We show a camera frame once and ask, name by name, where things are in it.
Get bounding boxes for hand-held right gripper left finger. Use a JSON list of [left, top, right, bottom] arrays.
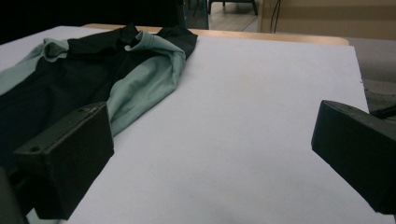
[[11, 101, 116, 221]]

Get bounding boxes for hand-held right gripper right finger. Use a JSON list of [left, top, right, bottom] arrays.
[[310, 99, 396, 216]]

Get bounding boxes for black and green t-shirt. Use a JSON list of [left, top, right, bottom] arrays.
[[0, 22, 199, 175]]

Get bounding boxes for white board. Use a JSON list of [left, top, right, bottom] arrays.
[[0, 25, 396, 224]]

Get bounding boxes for wooden table edge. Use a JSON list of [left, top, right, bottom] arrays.
[[82, 22, 350, 47]]

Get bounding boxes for black curtain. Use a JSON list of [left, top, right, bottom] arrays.
[[0, 0, 176, 45]]

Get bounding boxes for black chair legs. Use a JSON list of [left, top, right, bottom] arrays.
[[206, 0, 260, 17]]

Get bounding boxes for hanging black cable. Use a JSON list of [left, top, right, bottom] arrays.
[[269, 0, 282, 35]]

